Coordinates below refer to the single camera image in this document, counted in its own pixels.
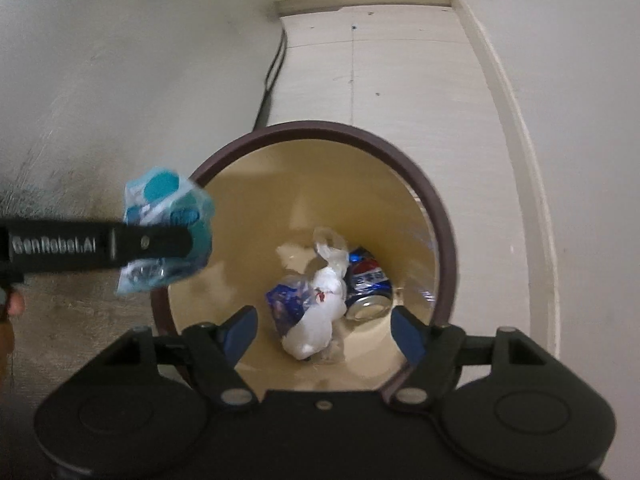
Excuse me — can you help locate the knotted white plastic bag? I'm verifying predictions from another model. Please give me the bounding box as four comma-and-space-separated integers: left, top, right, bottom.
279, 226, 352, 362

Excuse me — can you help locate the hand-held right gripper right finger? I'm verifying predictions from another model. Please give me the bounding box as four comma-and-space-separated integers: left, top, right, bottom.
387, 306, 551, 411

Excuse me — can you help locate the black floor cable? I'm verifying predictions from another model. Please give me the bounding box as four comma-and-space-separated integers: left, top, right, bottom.
251, 29, 289, 131

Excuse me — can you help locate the beige bin with brown rim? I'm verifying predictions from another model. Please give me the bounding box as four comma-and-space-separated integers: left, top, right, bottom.
150, 121, 459, 397

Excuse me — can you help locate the blue and white plastic wrapper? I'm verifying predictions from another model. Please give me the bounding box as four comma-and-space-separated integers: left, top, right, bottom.
264, 280, 308, 337

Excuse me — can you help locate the teal and clear plastic packet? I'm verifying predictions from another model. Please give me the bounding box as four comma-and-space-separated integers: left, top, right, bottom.
115, 166, 217, 297

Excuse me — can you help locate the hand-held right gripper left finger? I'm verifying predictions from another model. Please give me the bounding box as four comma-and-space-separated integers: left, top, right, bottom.
95, 305, 261, 411

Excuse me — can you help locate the person's left hand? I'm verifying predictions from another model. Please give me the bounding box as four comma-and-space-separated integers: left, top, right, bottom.
0, 290, 25, 361

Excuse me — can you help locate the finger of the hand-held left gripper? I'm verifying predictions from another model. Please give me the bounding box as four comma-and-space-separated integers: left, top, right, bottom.
112, 224, 195, 263

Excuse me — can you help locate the crushed blue soda can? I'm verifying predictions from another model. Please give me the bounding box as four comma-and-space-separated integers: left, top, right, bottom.
344, 246, 395, 322

